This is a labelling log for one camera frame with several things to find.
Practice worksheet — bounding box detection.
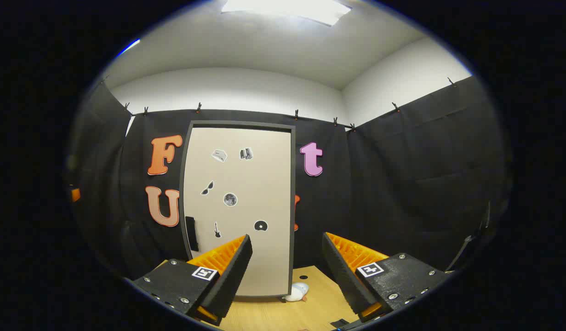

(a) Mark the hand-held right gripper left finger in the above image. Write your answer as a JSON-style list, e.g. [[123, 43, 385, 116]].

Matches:
[[131, 234, 254, 327]]

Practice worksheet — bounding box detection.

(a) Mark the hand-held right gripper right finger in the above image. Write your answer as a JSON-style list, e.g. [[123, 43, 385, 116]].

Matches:
[[322, 232, 450, 326]]

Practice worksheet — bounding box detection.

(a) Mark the beige cabinet door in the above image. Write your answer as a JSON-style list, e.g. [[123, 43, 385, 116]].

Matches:
[[183, 126, 292, 297]]

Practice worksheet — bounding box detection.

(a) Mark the dark grey cabinet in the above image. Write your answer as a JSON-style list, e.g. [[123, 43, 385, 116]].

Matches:
[[179, 120, 296, 302]]

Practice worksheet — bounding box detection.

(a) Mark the white plush toy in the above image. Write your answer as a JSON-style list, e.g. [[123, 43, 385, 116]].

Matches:
[[283, 282, 309, 302]]

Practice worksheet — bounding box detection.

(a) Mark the black backdrop cloth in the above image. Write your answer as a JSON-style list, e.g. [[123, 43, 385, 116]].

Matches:
[[67, 76, 513, 276]]

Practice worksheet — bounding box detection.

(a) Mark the row of black cloth clips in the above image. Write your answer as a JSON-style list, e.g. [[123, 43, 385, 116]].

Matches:
[[99, 76, 456, 131]]

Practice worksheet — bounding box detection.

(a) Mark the small ceiling light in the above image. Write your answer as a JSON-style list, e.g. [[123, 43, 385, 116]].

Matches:
[[117, 39, 141, 57]]

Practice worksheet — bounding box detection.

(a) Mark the large ceiling light panel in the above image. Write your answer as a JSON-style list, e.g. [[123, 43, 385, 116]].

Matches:
[[221, 0, 352, 27]]

